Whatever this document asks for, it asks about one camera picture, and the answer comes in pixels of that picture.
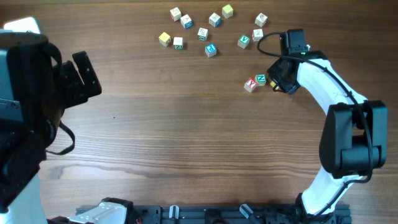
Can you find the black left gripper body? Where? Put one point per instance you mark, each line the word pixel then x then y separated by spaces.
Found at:
pixel 72 89

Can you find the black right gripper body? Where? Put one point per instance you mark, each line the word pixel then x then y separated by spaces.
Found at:
pixel 285 82

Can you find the green N letter block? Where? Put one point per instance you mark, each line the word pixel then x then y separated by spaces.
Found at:
pixel 261 79

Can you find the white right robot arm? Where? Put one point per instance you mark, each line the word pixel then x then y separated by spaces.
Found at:
pixel 354 137

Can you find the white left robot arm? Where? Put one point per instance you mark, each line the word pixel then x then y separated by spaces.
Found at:
pixel 37 86

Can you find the red Y letter block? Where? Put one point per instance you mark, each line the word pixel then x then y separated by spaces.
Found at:
pixel 250 85

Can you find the red side picture block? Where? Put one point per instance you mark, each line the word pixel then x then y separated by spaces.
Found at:
pixel 257 34

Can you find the green V letter block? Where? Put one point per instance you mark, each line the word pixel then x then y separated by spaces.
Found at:
pixel 243 41

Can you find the tilted picture block right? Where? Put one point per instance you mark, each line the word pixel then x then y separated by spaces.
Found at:
pixel 261 19

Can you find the blue P letter block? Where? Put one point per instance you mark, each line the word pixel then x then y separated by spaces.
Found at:
pixel 210 50

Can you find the yellow top block back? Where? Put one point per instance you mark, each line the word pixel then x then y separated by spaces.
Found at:
pixel 227 11

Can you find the blue side block centre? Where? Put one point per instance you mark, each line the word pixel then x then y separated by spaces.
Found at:
pixel 214 20

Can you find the blue side block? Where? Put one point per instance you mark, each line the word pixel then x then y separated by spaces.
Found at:
pixel 214 20
pixel 186 21

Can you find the green side picture block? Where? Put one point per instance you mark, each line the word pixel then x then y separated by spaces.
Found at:
pixel 202 34

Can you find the yellow top block left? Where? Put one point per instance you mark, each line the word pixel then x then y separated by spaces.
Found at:
pixel 165 39

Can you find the blue side block left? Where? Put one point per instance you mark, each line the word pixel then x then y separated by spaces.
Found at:
pixel 186 21

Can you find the green Z side block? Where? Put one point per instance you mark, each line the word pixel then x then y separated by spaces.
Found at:
pixel 178 43

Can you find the red side block back-left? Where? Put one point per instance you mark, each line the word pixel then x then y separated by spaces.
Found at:
pixel 175 14

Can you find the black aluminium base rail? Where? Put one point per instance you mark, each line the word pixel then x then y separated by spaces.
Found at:
pixel 278 214

